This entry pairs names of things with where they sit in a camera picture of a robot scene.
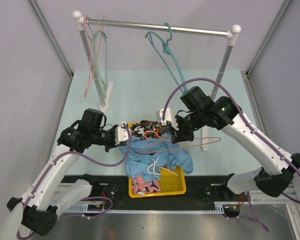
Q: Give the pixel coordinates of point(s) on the camouflage orange black shorts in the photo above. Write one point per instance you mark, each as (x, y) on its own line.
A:
(145, 129)

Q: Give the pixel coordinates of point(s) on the white and metal clothes rack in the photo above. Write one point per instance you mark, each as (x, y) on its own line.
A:
(165, 34)

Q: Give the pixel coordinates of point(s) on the light blue shorts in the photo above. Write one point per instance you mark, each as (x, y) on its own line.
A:
(149, 165)

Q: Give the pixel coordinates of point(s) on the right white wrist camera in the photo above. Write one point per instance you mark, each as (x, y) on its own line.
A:
(167, 118)

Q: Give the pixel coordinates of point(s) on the pale green plastic hanger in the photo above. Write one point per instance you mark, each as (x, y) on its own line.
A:
(99, 56)

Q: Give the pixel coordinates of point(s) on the yellow plastic bin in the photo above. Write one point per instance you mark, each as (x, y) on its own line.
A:
(171, 183)

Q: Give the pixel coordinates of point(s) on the pink and navy shorts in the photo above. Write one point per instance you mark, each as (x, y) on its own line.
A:
(142, 187)

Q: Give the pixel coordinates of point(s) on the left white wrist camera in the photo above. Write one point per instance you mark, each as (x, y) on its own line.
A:
(121, 133)

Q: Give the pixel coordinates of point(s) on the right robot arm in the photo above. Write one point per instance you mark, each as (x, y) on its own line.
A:
(277, 165)

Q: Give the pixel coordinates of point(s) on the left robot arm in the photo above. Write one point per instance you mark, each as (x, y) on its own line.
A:
(38, 209)

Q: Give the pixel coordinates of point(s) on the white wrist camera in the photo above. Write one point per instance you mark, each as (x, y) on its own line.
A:
(121, 133)
(167, 118)

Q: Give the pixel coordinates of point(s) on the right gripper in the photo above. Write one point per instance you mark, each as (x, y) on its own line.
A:
(180, 135)

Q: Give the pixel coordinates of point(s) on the grey printed shorts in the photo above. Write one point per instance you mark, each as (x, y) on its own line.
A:
(166, 136)

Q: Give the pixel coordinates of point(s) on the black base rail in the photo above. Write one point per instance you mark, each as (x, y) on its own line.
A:
(202, 194)

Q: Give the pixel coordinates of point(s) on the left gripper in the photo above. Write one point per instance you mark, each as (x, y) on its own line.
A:
(112, 145)

